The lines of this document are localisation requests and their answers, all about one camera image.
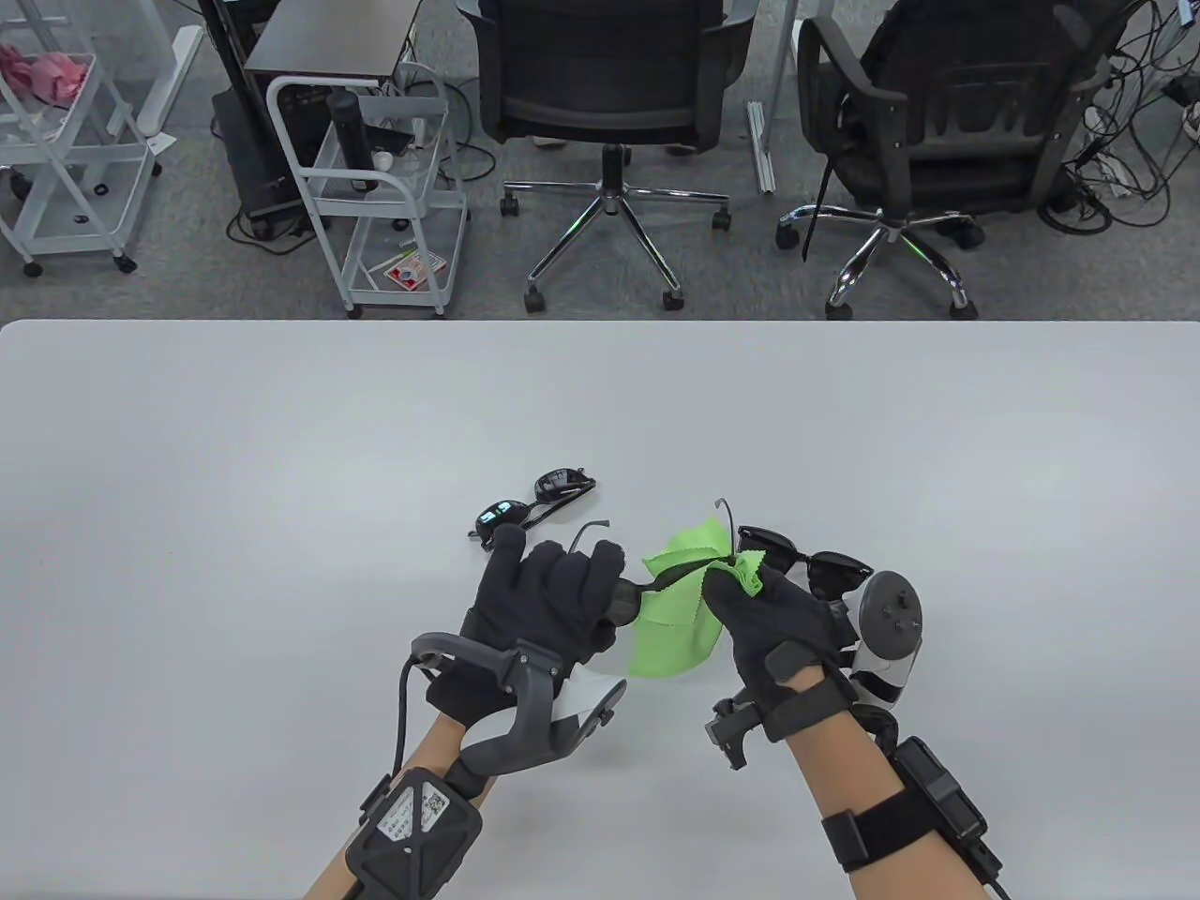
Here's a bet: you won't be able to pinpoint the person's left hand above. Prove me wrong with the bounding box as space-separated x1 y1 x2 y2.
427 523 627 728

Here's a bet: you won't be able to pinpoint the person's right hand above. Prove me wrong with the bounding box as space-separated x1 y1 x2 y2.
701 562 859 742

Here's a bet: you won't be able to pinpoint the thick black square sunglasses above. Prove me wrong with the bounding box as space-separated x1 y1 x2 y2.
734 525 875 601

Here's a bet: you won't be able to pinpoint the thin-frame dark sunglasses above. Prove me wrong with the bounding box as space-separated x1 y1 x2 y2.
562 499 746 627

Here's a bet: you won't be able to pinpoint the green cleaning cloth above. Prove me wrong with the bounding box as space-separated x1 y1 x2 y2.
626 514 768 679

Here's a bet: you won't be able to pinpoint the small mirrored oval sunglasses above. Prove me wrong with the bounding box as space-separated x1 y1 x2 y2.
469 466 599 554

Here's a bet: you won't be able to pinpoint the person's right forearm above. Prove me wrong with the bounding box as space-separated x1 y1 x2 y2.
783 712 995 900

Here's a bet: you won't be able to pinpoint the grey right hand controller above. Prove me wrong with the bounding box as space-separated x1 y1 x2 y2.
825 570 927 709

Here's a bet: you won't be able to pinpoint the grey hand controller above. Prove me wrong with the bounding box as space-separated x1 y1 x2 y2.
825 570 927 709
400 633 629 779

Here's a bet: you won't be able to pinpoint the grey left hand controller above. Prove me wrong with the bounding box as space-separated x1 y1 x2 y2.
400 633 629 779

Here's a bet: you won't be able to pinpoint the black right wrist tracker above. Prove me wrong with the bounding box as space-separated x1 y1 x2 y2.
822 712 1013 900

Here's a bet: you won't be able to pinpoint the black wrist tracker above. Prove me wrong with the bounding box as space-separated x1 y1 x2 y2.
345 767 487 900
822 712 1013 900

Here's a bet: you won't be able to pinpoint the black left wrist tracker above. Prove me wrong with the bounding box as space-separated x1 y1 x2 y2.
345 767 487 900

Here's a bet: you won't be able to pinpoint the red and white packet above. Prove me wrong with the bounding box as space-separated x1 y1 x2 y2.
382 251 449 292

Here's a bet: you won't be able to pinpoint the white table leg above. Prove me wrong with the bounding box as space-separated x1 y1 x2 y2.
745 0 803 195

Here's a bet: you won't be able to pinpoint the black bottle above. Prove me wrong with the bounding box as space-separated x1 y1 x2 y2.
326 89 381 196

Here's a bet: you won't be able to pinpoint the grey flat device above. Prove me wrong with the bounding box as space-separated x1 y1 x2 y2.
359 94 449 128

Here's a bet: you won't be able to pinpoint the black computer tower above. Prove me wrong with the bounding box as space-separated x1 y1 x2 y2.
211 84 315 240

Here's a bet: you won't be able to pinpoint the black office chair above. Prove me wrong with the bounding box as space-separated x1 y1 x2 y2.
457 0 757 313
774 0 1140 322

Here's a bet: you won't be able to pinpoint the dark side table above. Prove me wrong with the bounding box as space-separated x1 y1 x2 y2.
242 0 425 95

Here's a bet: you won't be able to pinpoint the black desk leg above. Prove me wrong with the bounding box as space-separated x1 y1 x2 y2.
197 0 282 203

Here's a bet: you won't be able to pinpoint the white table foot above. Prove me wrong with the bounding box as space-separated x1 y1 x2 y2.
136 25 205 137

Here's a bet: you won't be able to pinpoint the pink cloth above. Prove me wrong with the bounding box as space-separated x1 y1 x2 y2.
0 42 90 104

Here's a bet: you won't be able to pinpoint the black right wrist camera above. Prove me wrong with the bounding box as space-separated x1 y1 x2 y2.
705 689 765 772

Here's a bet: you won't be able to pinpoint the white rolling cart with handle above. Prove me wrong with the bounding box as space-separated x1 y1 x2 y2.
266 66 470 320

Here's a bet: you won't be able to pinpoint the tangle of black cables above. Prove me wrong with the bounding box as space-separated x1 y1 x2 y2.
1036 0 1200 235

